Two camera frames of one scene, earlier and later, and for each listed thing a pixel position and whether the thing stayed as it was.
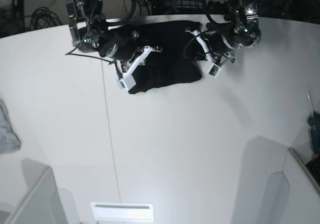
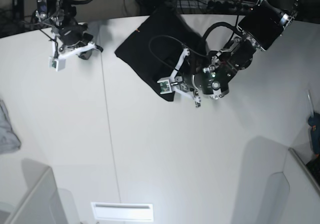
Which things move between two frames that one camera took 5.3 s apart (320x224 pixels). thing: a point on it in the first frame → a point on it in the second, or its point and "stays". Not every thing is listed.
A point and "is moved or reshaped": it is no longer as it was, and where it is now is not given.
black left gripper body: [121, 47] → [72, 34]
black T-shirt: [170, 65] is moved or reshaped
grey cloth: [9, 141] stays
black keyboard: [313, 166] stays
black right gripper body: [218, 44] → [208, 77]
